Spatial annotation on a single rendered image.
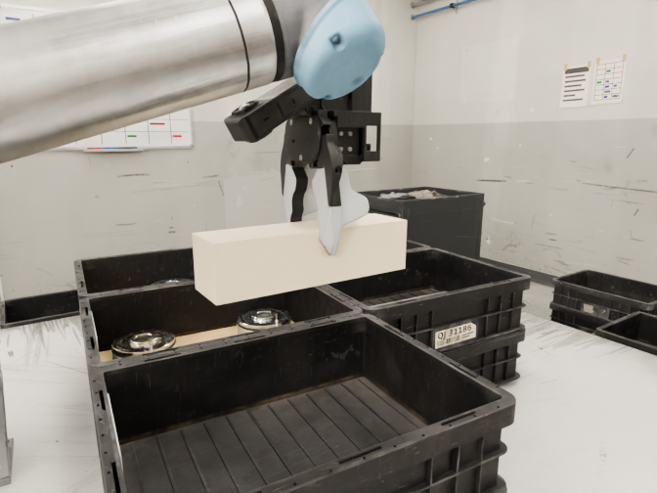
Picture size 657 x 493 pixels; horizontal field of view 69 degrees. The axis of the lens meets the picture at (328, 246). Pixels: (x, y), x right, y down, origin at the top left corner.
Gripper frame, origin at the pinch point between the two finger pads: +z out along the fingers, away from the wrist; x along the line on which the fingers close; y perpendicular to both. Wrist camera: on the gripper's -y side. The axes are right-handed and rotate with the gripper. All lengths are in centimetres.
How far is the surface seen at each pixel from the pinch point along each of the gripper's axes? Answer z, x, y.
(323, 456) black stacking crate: 26.1, -2.5, 0.5
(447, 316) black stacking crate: 20.4, 11.4, 36.4
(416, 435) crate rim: 15.9, -16.4, 1.7
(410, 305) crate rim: 16.3, 11.0, 26.7
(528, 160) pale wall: 6, 199, 335
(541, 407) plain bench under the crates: 39, 1, 52
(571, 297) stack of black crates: 54, 59, 166
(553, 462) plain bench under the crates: 39, -9, 40
